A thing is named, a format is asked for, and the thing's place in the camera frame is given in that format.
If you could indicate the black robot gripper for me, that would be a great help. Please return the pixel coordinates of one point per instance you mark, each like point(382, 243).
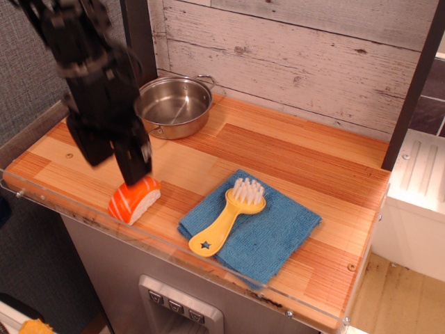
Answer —
point(103, 90)

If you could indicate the orange salmon sushi toy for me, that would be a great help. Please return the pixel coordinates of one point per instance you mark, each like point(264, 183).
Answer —
point(129, 203)

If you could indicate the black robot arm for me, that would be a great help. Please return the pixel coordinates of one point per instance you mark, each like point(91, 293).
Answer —
point(79, 26)

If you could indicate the stainless steel pot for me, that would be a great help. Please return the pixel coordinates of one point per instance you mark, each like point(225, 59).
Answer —
point(175, 107)

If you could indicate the clear acrylic edge guard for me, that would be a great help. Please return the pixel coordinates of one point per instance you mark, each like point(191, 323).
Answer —
point(313, 288)

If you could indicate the yellow scrub brush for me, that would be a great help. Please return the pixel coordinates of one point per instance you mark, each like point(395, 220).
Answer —
point(246, 197)

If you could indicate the silver dispenser panel with buttons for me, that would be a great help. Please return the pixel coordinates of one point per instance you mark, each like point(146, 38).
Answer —
point(170, 310)

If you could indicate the blue folded cloth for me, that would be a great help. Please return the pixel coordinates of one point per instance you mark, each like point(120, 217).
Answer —
point(258, 245)

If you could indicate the yellow object at bottom corner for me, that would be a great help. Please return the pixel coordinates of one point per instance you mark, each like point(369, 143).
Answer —
point(35, 326)

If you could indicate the dark vertical post right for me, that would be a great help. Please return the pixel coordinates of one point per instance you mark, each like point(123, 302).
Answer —
point(419, 78)

